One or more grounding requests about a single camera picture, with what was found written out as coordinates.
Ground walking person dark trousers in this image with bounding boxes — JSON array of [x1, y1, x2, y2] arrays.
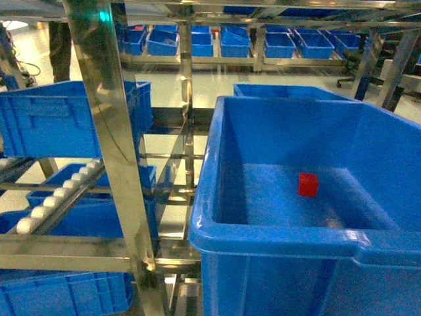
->
[[48, 22, 72, 83]]

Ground stainless steel shelf rack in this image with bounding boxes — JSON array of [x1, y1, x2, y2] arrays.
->
[[1, 1, 420, 315]]

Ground white roller track left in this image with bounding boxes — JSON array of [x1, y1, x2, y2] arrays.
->
[[8, 159, 105, 235]]

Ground red magnetic block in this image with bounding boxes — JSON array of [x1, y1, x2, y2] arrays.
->
[[298, 172, 319, 198]]

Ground blue bin below rollers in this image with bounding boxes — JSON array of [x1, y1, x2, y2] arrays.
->
[[1, 163, 158, 239]]

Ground large blue tub right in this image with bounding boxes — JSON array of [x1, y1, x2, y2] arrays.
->
[[189, 96, 420, 315]]

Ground blue crate on rollers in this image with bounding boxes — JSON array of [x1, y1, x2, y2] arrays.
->
[[0, 80, 154, 159]]

